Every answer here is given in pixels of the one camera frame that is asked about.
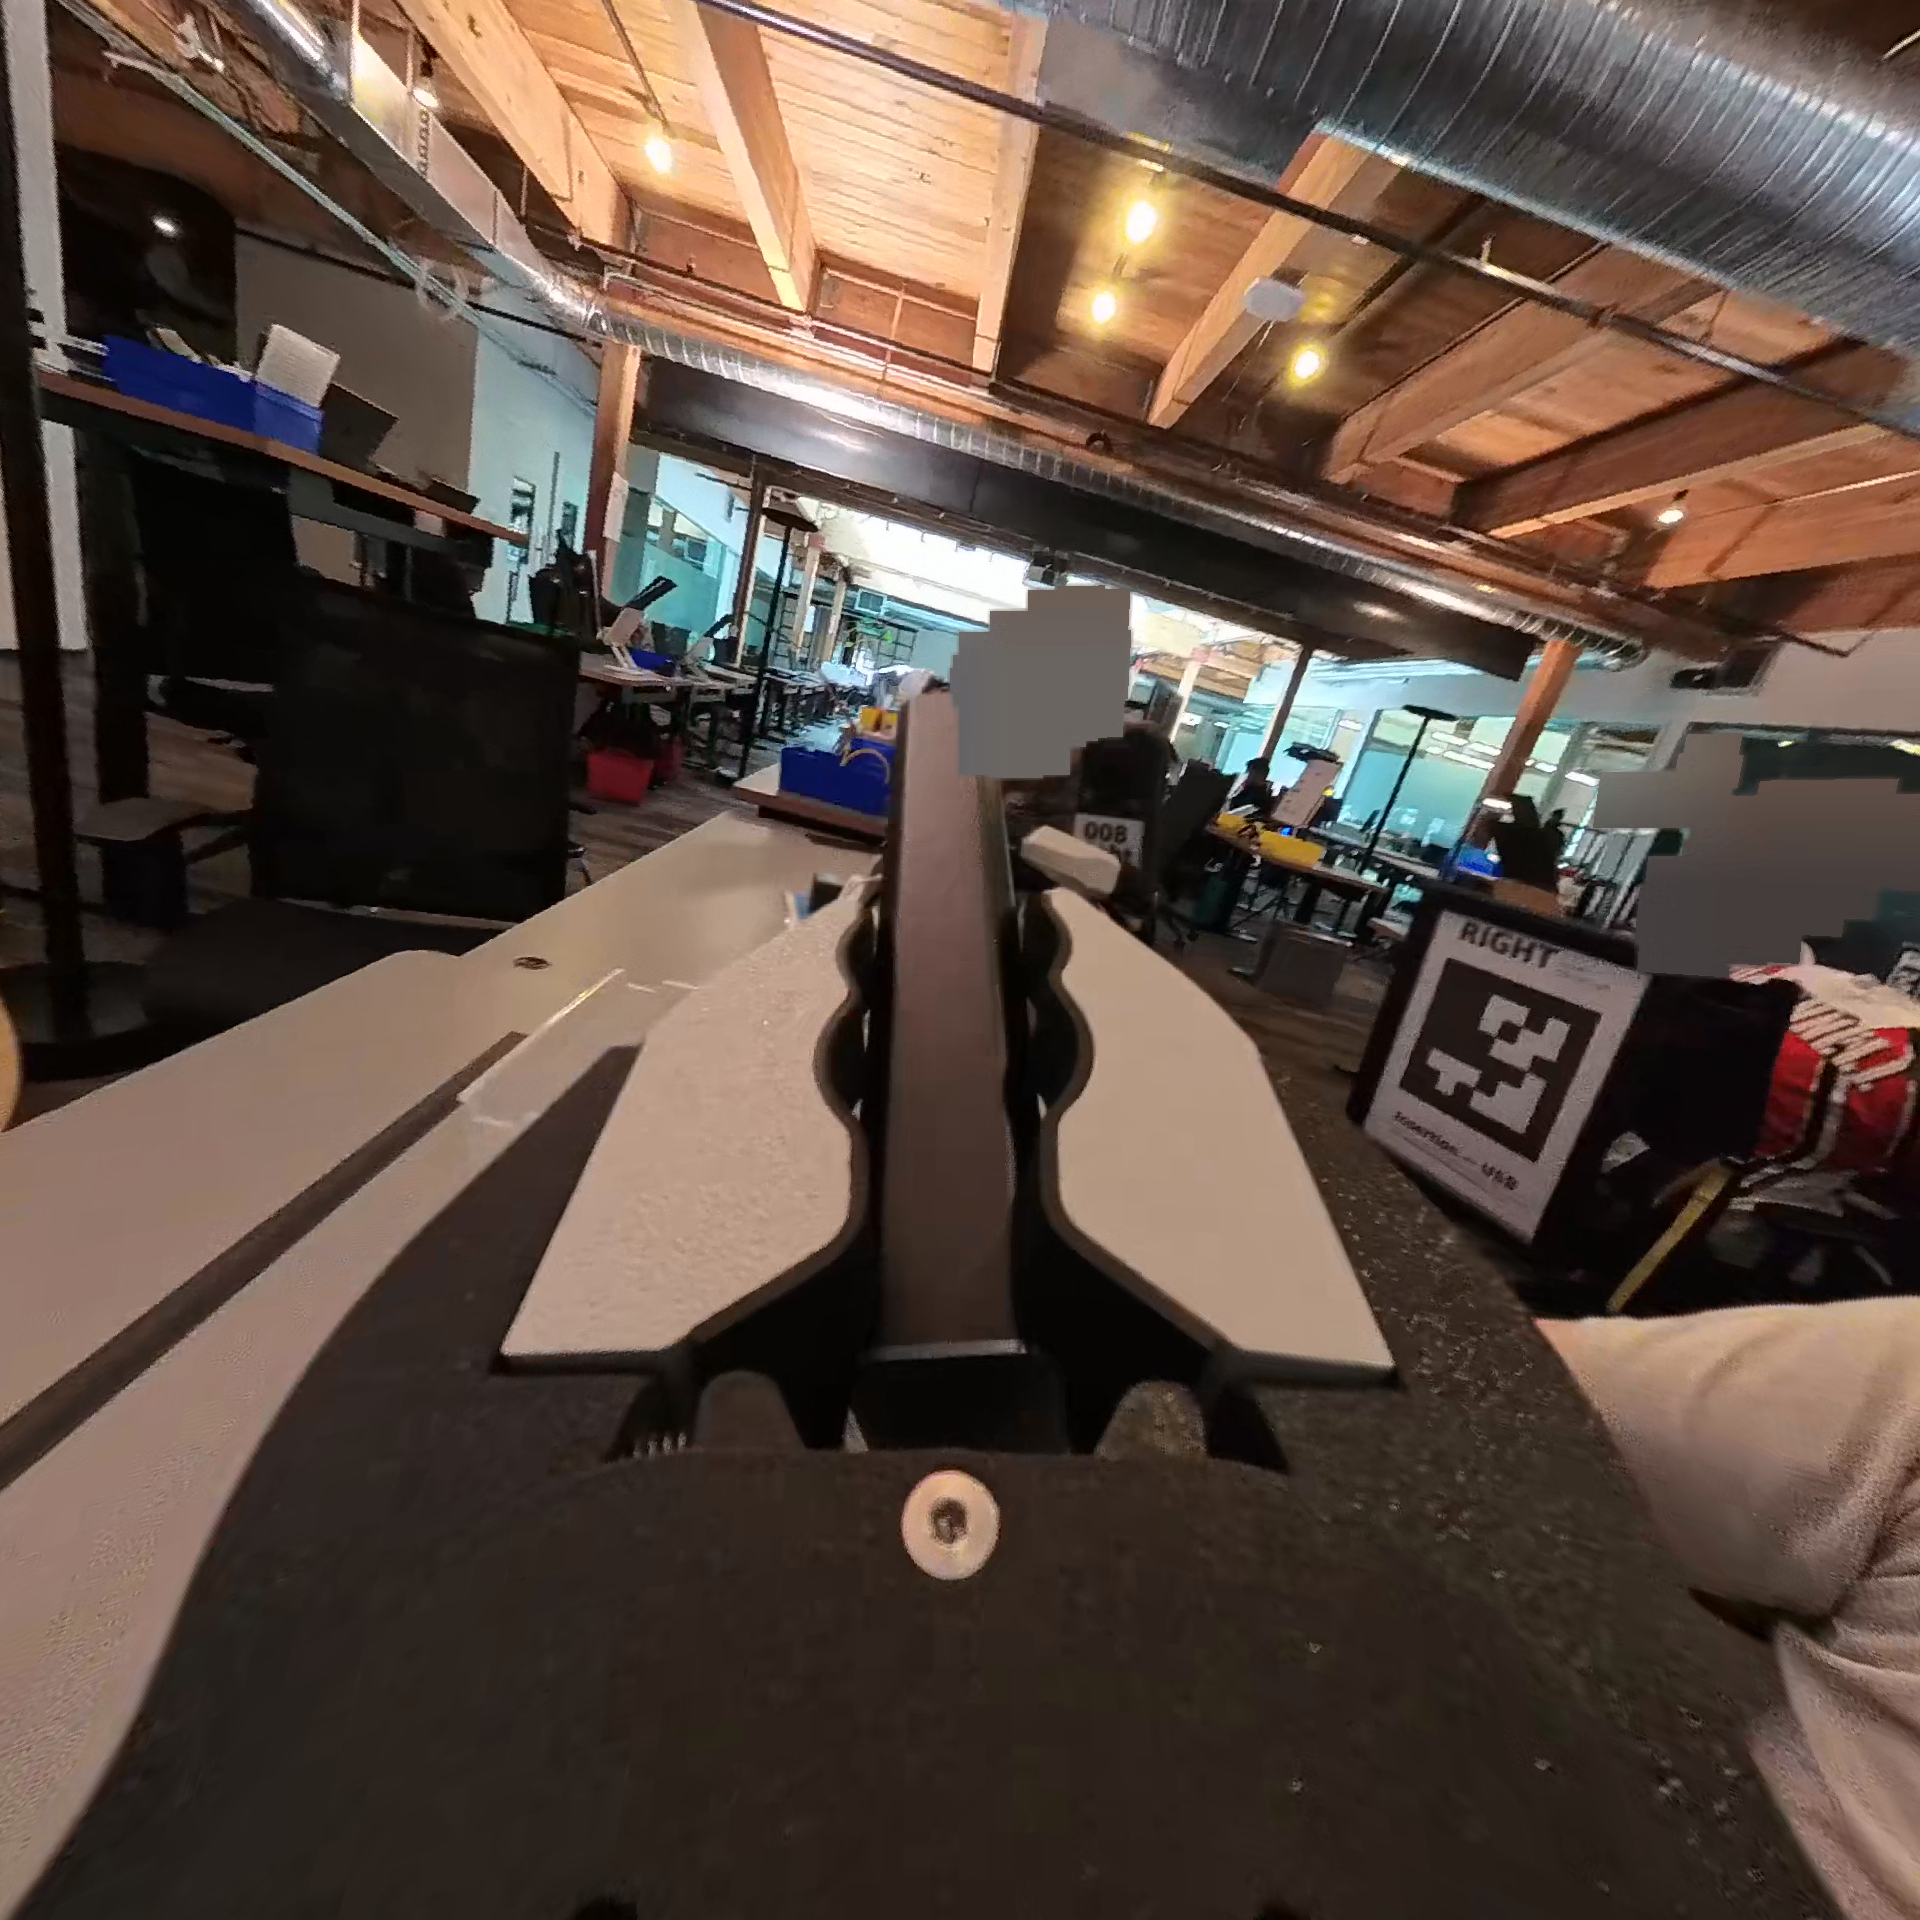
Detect person's grey shirt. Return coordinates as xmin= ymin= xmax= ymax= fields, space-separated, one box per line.
xmin=1538 ymin=1297 xmax=1920 ymax=1920

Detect long slim ceiling duct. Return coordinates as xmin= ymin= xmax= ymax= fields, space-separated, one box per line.
xmin=225 ymin=0 xmax=1651 ymax=670

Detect red white garment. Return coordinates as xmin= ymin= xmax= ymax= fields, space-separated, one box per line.
xmin=1747 ymin=960 xmax=1920 ymax=1189

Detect white printed sign board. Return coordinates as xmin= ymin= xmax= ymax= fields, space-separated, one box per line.
xmin=1348 ymin=903 xmax=1651 ymax=1249

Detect black room divider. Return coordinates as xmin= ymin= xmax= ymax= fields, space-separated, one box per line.
xmin=251 ymin=583 xmax=583 ymax=920

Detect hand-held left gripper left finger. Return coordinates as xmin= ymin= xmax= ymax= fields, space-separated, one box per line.
xmin=500 ymin=879 xmax=877 ymax=1457

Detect black floor lamp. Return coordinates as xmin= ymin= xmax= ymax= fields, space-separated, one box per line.
xmin=1391 ymin=703 xmax=1458 ymax=864

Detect large corrugated ceiling duct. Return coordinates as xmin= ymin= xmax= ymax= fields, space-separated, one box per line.
xmin=1036 ymin=0 xmax=1920 ymax=362

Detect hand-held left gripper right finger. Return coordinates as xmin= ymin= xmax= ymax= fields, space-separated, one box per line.
xmin=1018 ymin=885 xmax=1398 ymax=1452

